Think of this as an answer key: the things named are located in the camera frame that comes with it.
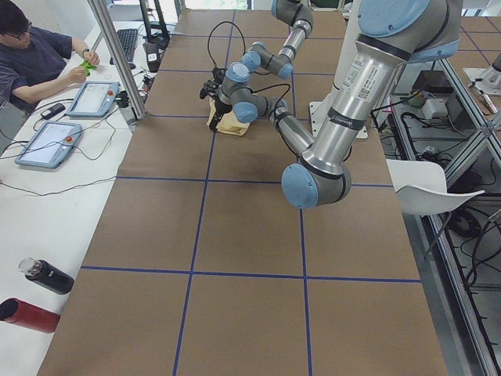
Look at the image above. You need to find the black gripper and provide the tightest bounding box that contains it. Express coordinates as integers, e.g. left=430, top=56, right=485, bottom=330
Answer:
left=208, top=96, right=232, bottom=131

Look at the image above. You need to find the aluminium frame post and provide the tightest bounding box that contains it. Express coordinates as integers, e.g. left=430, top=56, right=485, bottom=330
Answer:
left=87, top=0, right=146, bottom=122

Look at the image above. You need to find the near teach pendant tablet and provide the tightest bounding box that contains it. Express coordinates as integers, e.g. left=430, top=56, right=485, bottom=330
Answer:
left=15, top=121, right=83, bottom=169

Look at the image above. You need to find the far teach pendant tablet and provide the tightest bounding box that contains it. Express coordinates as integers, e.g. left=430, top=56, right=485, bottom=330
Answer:
left=66, top=81, right=120, bottom=118

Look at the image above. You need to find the person in navy shirt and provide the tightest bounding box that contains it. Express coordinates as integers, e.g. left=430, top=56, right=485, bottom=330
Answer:
left=1, top=1, right=100, bottom=114

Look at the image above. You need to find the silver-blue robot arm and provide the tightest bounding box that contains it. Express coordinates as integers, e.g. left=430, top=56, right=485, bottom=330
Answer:
left=241, top=0, right=314, bottom=80
left=209, top=1, right=463, bottom=208

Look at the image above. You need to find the black phone on table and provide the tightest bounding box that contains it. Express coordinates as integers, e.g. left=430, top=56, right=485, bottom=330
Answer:
left=41, top=103, right=66, bottom=120

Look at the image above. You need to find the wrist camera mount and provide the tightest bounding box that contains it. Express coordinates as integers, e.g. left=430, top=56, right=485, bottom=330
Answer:
left=211, top=67, right=227, bottom=82
left=199, top=80, right=220, bottom=99

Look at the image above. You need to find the red water bottle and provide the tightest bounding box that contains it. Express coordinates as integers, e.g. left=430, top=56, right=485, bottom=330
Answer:
left=1, top=298, right=60, bottom=334

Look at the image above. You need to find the black water bottle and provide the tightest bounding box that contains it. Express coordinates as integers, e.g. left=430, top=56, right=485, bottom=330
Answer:
left=18, top=258, right=74, bottom=295

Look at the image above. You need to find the black keyboard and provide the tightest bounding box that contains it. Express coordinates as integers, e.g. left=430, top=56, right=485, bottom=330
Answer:
left=117, top=28, right=139, bottom=63

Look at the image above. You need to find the white moulded chair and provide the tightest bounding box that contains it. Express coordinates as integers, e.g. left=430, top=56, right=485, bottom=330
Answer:
left=386, top=159, right=484, bottom=215

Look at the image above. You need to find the teach pendant tablet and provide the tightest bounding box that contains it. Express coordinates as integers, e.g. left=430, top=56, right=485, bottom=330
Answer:
left=66, top=81, right=120, bottom=118
left=15, top=121, right=83, bottom=169

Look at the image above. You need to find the cream long-sleeve graphic shirt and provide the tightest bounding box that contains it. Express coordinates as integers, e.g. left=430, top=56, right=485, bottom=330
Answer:
left=207, top=99, right=250, bottom=136

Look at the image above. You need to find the green plastic object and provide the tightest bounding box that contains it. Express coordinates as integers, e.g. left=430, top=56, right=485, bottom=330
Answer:
left=80, top=60, right=97, bottom=76

